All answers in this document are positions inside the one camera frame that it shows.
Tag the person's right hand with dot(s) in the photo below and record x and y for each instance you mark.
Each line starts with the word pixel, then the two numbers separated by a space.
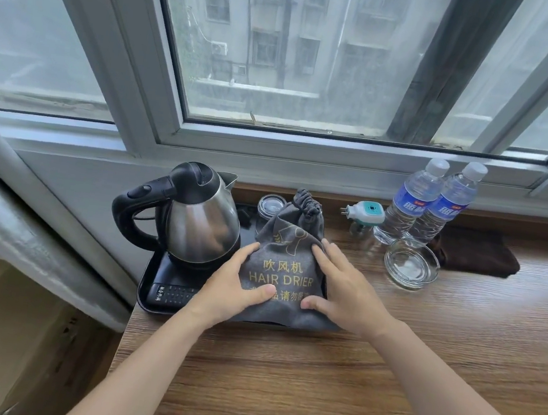
pixel 352 299

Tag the person's left hand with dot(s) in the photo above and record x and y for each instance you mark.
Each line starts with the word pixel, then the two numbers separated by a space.
pixel 223 293

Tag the person's left thumb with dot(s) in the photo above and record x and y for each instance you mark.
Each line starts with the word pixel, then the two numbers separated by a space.
pixel 259 294

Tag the person's right middle finger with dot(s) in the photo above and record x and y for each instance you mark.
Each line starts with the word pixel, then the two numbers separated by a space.
pixel 340 258

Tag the person's right thumb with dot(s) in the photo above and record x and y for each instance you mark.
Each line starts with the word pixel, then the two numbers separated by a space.
pixel 317 303

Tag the person's right forearm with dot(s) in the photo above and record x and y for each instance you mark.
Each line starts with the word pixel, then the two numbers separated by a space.
pixel 459 402

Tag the person's left forearm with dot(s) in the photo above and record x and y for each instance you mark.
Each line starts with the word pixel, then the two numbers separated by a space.
pixel 144 373

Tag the white teal plug-in repellent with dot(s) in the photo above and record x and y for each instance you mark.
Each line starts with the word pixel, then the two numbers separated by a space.
pixel 365 213

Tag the clear glass ashtray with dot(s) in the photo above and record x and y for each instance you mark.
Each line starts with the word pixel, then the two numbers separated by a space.
pixel 411 265

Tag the clear glass cup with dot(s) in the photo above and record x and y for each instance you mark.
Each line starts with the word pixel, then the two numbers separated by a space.
pixel 272 207

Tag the black remote control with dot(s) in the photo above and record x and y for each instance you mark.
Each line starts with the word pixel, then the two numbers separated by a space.
pixel 173 296

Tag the clear water bottle blue label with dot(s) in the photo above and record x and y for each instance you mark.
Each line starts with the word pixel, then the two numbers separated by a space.
pixel 411 202
pixel 446 208

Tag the stainless steel electric kettle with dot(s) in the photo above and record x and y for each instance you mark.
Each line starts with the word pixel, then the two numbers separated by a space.
pixel 200 220

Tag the black plastic tray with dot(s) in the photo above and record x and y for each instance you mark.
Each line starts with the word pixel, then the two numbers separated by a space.
pixel 158 275

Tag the dark brown folded cloth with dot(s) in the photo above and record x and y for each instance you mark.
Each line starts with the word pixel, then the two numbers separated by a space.
pixel 482 253

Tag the grey building outside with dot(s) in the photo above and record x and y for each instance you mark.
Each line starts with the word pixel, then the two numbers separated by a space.
pixel 295 38

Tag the grey curtain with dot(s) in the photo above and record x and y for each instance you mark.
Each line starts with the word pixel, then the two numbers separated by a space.
pixel 12 227

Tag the grey window frame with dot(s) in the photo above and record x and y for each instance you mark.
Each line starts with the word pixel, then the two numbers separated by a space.
pixel 131 73

